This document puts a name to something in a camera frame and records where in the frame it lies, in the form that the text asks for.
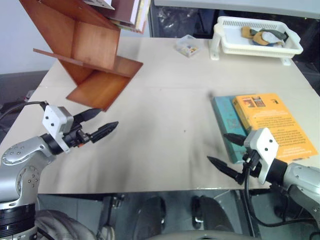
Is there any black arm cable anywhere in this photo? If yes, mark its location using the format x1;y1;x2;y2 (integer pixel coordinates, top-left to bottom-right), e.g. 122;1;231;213
0;100;49;120
243;159;320;229

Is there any grey crumpled cover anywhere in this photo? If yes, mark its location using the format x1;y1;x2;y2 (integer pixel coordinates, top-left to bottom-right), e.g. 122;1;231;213
34;209;97;240

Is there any maroon cover book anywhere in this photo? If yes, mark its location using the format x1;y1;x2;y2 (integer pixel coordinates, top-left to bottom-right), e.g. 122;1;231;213
102;0;140;27

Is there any blue tan cloth piece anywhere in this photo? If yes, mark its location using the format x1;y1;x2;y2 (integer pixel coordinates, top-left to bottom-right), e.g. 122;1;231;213
251;34;269;47

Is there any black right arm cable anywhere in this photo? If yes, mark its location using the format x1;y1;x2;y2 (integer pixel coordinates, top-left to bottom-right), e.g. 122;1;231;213
243;159;320;229

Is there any teal hardcover book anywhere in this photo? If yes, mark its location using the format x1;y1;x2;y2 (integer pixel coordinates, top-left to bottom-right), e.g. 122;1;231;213
211;95;254;165

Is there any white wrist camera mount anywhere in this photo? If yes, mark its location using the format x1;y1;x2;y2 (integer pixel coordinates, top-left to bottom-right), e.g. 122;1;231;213
41;104;75;154
243;127;280;185

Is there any small clear plastic box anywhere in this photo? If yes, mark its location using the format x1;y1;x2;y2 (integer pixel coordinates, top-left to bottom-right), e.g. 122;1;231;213
174;34;204;59

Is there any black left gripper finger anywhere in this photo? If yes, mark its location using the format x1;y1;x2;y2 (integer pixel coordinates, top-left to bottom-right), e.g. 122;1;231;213
89;121;119;144
73;108;101;125

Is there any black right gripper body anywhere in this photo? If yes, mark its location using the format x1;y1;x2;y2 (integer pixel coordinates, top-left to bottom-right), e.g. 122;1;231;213
240;148;264;179

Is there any orange paperback book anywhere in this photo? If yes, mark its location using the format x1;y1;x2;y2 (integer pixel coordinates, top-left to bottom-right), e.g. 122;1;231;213
231;92;317;163

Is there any black metal table leg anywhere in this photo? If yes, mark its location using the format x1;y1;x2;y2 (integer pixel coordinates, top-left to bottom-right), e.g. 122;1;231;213
98;194;126;234

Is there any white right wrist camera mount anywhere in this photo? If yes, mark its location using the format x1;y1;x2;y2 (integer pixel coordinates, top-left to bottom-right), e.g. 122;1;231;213
243;127;280;185

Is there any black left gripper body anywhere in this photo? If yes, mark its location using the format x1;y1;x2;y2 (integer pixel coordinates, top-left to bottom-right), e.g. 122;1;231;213
62;122;93;149

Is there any wooden book shelf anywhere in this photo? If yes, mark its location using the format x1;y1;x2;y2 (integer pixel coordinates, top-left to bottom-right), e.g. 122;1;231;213
18;0;144;112

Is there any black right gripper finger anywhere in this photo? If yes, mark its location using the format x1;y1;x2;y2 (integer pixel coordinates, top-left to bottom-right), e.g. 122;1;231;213
206;155;248;186
222;132;249;148

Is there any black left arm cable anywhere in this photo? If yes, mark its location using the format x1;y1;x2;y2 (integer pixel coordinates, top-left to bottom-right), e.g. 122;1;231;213
0;100;49;120

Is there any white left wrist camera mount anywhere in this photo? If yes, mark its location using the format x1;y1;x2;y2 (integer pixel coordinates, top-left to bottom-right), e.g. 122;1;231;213
41;104;75;154

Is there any white round cloth piece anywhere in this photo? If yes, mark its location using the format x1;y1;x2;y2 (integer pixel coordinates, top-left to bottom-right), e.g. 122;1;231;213
261;32;277;44

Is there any white plastic basket rack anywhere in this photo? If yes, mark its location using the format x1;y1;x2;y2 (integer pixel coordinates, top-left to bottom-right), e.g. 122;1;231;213
209;15;304;67

